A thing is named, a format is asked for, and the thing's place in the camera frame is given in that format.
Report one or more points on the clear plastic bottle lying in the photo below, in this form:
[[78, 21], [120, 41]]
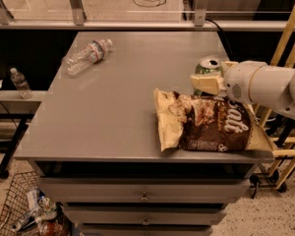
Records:
[[90, 54]]

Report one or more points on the small upright water bottle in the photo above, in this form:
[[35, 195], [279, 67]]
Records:
[[21, 83]]

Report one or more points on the grey drawer cabinet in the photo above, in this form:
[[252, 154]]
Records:
[[93, 142]]

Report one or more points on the green soda can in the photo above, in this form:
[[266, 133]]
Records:
[[208, 66]]

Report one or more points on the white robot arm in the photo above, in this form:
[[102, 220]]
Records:
[[275, 89]]

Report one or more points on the metal railing frame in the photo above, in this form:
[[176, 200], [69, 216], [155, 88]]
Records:
[[136, 14]]

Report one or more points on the grey side bench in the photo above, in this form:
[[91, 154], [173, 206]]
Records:
[[20, 112]]

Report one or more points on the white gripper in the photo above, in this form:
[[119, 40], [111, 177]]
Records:
[[236, 81]]

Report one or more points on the brown chip bag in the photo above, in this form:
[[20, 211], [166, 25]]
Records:
[[207, 123]]

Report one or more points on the wire basket with trash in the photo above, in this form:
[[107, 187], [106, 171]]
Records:
[[27, 211]]

